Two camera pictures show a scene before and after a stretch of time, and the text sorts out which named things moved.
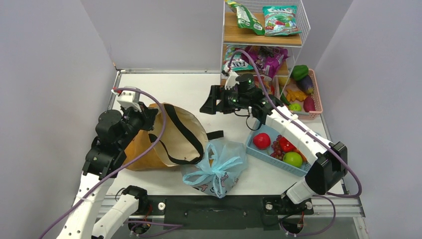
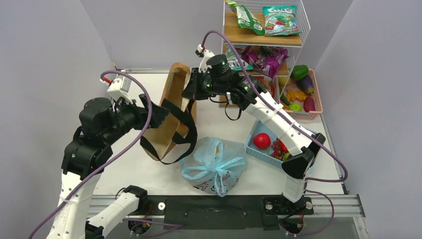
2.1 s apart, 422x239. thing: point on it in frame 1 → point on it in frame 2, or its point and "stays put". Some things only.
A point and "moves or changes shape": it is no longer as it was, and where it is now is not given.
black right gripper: x=210 y=107 → x=193 y=91
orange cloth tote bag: x=177 y=139 moves or changes shape
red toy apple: x=262 y=141 stays put
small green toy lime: x=295 y=107 stays put
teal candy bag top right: x=280 y=20 stays put
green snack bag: x=246 y=20 stays put
